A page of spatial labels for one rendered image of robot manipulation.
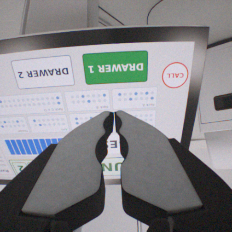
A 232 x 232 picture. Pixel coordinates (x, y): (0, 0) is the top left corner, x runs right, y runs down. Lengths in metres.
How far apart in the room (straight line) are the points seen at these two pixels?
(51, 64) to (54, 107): 0.07
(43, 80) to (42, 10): 0.22
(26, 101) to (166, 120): 0.24
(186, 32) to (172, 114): 0.13
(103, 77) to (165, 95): 0.10
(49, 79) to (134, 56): 0.13
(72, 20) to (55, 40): 0.16
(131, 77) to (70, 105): 0.11
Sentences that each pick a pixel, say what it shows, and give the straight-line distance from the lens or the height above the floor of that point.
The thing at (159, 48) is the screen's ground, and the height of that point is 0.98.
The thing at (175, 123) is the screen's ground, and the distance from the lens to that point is 0.32.
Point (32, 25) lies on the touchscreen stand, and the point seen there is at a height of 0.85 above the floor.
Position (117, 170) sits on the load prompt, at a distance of 0.37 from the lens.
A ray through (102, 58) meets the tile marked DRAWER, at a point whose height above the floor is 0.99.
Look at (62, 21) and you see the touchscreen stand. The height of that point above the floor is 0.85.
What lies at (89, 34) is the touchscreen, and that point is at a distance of 0.26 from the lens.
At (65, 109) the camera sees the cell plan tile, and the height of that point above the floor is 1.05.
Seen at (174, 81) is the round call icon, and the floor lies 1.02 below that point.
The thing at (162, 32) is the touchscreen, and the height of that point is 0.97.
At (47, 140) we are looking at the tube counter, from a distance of 0.35.
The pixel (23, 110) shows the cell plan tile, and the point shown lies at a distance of 0.33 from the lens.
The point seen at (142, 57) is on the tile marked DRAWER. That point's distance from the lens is 0.26.
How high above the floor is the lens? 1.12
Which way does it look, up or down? 10 degrees down
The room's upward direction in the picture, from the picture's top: 177 degrees clockwise
